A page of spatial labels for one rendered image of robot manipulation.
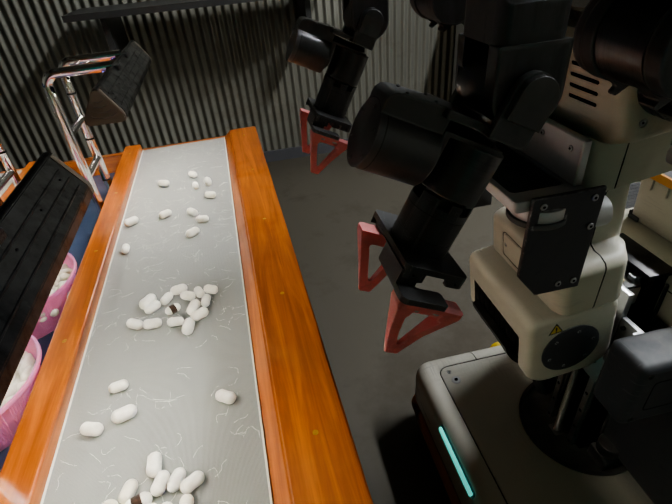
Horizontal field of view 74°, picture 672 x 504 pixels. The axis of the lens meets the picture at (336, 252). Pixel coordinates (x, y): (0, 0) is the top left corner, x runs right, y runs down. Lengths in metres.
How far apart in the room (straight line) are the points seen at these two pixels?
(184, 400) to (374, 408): 0.95
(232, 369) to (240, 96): 2.66
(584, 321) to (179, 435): 0.66
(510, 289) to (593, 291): 0.13
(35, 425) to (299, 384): 0.40
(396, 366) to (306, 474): 1.14
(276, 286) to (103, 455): 0.40
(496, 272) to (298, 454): 0.47
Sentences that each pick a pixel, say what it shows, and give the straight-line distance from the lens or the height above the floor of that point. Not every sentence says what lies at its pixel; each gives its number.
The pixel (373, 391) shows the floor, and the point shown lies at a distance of 1.67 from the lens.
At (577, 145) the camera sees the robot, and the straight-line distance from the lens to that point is 0.64.
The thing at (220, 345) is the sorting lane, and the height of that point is 0.74.
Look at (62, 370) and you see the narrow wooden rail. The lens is 0.90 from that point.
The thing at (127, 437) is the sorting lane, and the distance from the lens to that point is 0.78.
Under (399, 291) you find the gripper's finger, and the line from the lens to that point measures 0.38.
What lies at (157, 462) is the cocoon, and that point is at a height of 0.76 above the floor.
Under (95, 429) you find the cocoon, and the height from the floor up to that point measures 0.76.
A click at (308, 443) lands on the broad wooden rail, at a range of 0.66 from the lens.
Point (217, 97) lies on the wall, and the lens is 3.29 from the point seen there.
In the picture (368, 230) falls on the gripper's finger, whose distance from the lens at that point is 0.48.
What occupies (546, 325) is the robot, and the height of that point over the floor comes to 0.79.
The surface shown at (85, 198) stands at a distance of 0.71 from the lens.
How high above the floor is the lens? 1.32
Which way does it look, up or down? 35 degrees down
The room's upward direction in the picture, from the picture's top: 5 degrees counter-clockwise
